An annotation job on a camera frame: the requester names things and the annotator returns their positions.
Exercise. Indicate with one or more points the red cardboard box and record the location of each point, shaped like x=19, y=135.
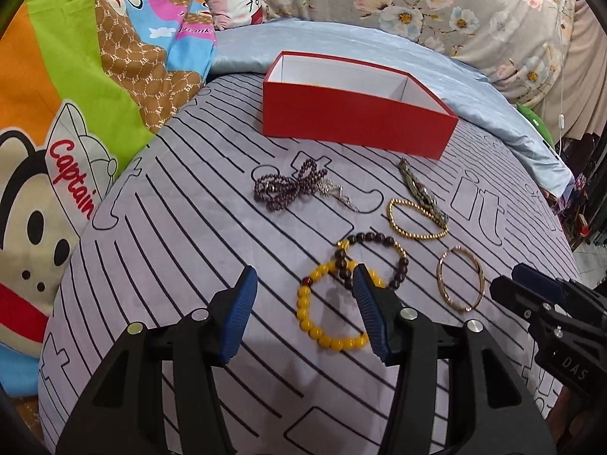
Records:
x=332, y=113

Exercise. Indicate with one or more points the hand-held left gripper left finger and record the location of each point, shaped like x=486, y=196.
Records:
x=239, y=313

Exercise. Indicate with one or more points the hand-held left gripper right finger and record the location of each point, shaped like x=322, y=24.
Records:
x=370, y=303

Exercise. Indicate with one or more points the green plush object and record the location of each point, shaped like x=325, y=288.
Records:
x=536, y=121

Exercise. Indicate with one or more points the gold bangle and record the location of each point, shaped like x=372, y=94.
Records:
x=440, y=277

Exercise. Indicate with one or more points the beige curtain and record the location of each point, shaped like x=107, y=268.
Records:
x=588, y=80

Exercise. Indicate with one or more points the cartoon monkey blanket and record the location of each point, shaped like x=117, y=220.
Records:
x=71, y=57

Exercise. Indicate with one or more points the light blue pillow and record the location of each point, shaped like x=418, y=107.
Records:
x=246, y=47

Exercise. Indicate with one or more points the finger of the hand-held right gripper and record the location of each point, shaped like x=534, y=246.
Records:
x=538, y=279
x=514, y=296

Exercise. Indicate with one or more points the person's right forearm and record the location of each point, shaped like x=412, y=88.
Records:
x=559, y=412

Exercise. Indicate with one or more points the grey striped bedsheet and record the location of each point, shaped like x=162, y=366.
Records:
x=189, y=222

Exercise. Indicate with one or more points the grey floral quilt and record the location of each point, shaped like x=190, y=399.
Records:
x=427, y=9

